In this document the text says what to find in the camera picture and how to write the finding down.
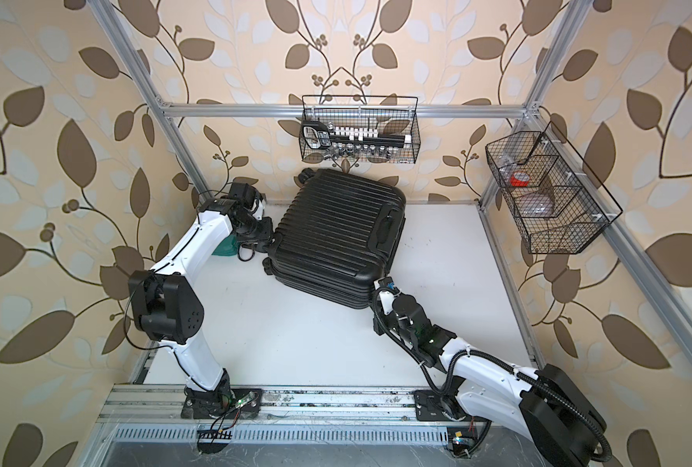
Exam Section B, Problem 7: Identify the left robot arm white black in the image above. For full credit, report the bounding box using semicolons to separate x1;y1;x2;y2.
128;182;273;412

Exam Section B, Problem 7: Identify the red item in basket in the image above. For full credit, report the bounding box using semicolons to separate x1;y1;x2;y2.
509;170;531;188

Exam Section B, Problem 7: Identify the clear plastic bag in basket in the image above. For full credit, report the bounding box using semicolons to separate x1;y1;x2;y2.
517;193;555;219

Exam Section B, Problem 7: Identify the back wire basket black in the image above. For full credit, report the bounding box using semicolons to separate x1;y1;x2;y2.
298;93;422;165

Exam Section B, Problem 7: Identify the black hard-shell suitcase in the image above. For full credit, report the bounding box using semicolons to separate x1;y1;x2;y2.
263;169;406;309

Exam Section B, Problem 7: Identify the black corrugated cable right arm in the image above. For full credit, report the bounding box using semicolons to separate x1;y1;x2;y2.
374;291;613;465

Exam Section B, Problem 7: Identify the right wire basket black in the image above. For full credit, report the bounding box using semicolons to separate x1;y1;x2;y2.
485;123;623;255

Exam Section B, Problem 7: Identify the aluminium front rail frame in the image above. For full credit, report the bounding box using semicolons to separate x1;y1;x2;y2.
76;383;598;467

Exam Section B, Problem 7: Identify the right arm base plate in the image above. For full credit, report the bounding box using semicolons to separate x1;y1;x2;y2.
413;390;488;423

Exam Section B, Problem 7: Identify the socket set black rail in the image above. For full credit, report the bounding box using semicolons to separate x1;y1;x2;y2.
299;121;413;150

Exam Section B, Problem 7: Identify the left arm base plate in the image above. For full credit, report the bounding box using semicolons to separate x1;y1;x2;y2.
180;387;263;420

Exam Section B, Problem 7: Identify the wire basket black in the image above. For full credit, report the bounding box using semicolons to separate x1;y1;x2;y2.
485;123;623;255
298;93;422;165

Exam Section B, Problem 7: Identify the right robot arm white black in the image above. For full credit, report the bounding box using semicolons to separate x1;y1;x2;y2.
371;276;613;466

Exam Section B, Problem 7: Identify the green plastic tool case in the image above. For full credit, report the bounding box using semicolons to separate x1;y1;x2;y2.
213;235;241;257

